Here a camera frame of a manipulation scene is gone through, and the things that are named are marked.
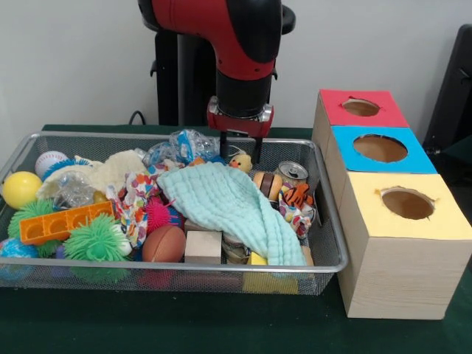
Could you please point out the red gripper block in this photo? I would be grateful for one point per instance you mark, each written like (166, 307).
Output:
(239, 125)

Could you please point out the yellow duck plush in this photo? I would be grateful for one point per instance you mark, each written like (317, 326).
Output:
(241, 162)

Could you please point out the orange tiger plush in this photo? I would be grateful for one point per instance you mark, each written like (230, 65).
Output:
(296, 195)

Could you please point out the colourful dotted cloth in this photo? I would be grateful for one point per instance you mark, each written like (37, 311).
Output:
(132, 206)

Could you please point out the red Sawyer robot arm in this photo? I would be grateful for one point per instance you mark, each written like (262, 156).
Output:
(236, 37)

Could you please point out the wooden box with three holes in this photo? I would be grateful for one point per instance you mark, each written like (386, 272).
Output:
(402, 280)

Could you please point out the brown yellow striped bee toy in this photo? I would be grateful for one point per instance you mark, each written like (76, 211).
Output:
(267, 184)

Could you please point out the mint green quilted cloth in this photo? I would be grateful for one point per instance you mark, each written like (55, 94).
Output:
(221, 199)

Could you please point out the brown toy football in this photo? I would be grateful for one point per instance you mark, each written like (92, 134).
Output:
(164, 243)

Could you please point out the cream knitted cloth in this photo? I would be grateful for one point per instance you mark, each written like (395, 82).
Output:
(114, 169)

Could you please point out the green spiky ball with eyes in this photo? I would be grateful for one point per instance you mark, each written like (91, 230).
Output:
(96, 239)

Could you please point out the dark green table cloth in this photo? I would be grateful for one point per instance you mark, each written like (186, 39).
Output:
(462, 145)
(184, 324)

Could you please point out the white baseball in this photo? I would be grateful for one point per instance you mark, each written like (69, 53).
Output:
(49, 162)

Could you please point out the orange building block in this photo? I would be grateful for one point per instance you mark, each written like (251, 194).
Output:
(55, 225)

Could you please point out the black flat panel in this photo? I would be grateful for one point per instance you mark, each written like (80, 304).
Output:
(453, 92)

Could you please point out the yellow ball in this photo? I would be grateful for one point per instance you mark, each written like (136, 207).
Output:
(22, 190)

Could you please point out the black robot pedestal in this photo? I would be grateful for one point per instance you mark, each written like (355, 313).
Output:
(184, 73)

